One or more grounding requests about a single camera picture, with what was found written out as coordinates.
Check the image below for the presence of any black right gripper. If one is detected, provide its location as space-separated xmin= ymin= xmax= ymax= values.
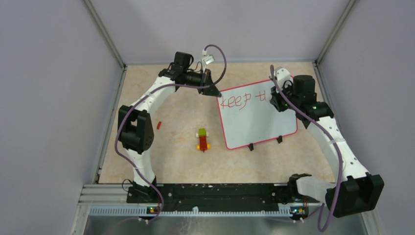
xmin=271 ymin=81 xmax=300 ymax=113

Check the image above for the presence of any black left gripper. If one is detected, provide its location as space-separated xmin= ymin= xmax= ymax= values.
xmin=183 ymin=69 xmax=221 ymax=97

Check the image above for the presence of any pink framed whiteboard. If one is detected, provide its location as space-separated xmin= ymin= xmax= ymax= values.
xmin=217 ymin=80 xmax=298 ymax=150

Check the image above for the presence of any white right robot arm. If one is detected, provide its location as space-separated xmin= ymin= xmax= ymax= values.
xmin=270 ymin=73 xmax=385 ymax=218

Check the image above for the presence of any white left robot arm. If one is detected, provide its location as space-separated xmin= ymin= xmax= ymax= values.
xmin=117 ymin=50 xmax=221 ymax=202

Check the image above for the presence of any red toy brick car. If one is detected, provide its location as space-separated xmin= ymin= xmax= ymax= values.
xmin=196 ymin=128 xmax=210 ymax=152

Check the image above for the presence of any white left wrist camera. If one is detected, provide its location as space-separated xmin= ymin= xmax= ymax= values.
xmin=201 ymin=55 xmax=214 ymax=65

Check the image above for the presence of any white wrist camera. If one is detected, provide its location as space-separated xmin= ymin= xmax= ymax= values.
xmin=201 ymin=55 xmax=214 ymax=65
xmin=272 ymin=67 xmax=293 ymax=89

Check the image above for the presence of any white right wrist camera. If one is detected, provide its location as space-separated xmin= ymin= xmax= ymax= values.
xmin=272 ymin=67 xmax=293 ymax=89

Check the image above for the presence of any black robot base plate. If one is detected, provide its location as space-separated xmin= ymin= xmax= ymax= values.
xmin=126 ymin=183 xmax=316 ymax=212

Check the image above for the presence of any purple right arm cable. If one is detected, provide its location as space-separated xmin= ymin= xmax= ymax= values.
xmin=270 ymin=65 xmax=345 ymax=233

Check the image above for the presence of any white cable duct strip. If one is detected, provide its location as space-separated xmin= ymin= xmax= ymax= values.
xmin=89 ymin=206 xmax=292 ymax=217

